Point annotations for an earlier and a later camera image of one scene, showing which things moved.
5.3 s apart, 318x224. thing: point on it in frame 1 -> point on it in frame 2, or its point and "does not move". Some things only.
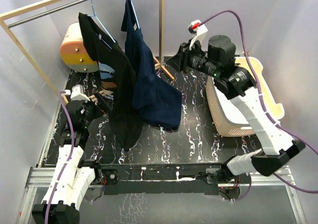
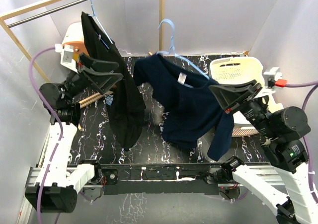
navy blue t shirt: x=156 y=104 -> x=192 y=114
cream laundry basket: x=228 y=120 does not move
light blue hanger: x=132 y=7 -> x=172 y=51
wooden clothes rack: x=6 y=15 does not move
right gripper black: x=180 y=62 -> x=227 y=94
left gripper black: x=101 y=109 -> x=102 y=82
